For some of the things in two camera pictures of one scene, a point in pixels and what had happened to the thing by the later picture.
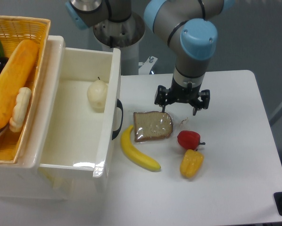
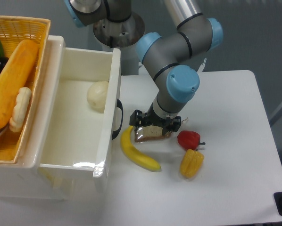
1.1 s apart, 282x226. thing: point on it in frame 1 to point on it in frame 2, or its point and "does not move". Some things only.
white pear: (97, 92) does not move
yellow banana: (140, 158) does not move
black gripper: (182, 94) to (150, 118)
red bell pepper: (189, 140) does not move
